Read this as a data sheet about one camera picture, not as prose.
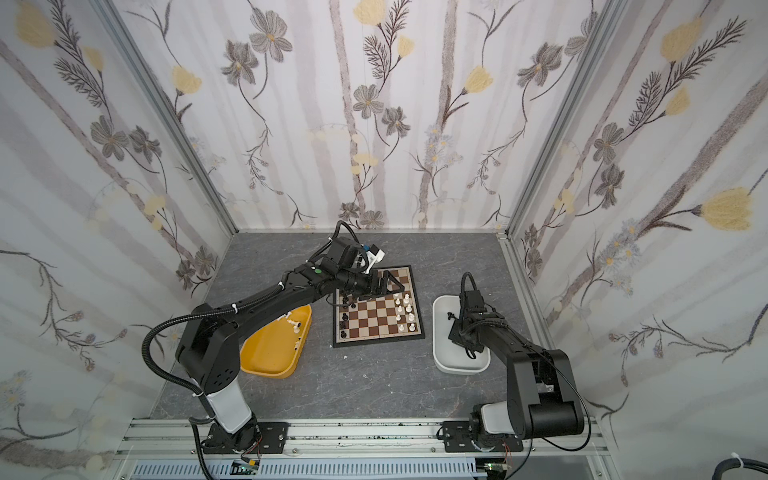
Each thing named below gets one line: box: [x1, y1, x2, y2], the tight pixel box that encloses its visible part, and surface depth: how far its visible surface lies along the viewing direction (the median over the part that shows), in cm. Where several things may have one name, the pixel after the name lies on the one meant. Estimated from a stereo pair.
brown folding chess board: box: [333, 265, 425, 348], surface depth 95 cm
